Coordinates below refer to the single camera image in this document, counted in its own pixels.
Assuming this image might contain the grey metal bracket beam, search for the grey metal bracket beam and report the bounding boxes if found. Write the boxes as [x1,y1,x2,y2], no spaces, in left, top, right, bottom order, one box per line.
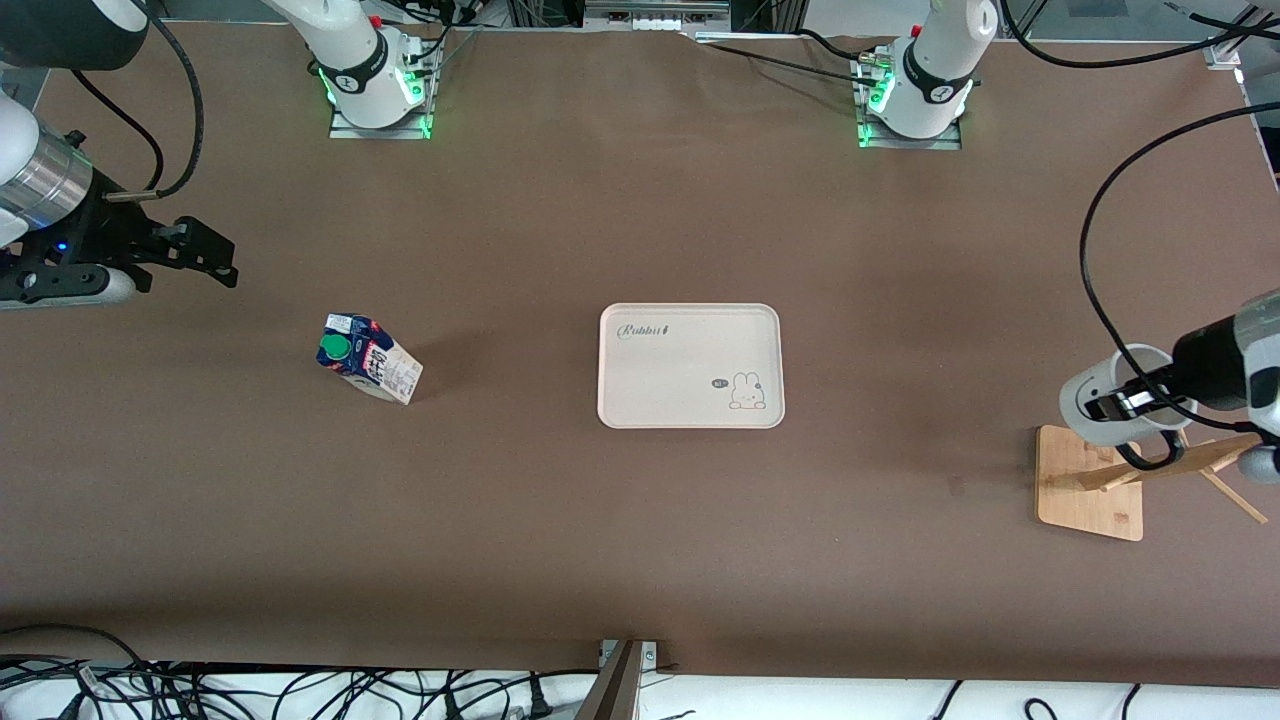
[574,638,662,720]

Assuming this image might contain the black table cable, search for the black table cable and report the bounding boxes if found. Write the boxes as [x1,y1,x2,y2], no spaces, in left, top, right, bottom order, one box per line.
[700,28,885,89]

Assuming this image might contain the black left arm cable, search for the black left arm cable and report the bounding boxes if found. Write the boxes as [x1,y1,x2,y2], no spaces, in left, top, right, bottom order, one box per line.
[1000,0,1280,434]

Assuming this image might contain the blue milk carton green cap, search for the blue milk carton green cap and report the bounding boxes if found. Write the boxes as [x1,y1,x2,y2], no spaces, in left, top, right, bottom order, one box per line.
[317,312,425,406]

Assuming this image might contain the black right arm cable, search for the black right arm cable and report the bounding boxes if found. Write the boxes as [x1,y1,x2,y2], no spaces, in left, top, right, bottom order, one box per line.
[70,10,207,201]

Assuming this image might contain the white power strip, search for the white power strip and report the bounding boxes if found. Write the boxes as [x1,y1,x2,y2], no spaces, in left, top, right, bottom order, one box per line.
[584,0,732,24]

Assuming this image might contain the white cup black handle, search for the white cup black handle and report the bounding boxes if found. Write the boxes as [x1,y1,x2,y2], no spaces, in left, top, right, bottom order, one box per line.
[1058,343,1184,473]

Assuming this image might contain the aluminium frame profile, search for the aluminium frame profile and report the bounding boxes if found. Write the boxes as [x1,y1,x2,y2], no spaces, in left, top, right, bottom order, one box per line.
[1203,0,1280,72]

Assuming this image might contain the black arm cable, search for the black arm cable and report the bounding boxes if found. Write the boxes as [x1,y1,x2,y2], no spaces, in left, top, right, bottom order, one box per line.
[1000,0,1280,434]
[70,10,207,201]

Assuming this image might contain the cream rabbit print tray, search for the cream rabbit print tray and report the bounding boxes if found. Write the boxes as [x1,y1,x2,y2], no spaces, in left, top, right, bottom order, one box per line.
[597,303,787,430]

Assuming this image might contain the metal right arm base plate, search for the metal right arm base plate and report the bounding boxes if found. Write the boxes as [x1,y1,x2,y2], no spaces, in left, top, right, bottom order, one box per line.
[327,28,434,141]

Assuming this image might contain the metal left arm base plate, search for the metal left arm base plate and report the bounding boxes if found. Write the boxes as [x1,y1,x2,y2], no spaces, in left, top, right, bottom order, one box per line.
[854,45,964,152]

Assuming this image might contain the wooden cup rack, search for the wooden cup rack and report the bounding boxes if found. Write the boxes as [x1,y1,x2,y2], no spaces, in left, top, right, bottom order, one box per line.
[1035,414,1280,543]

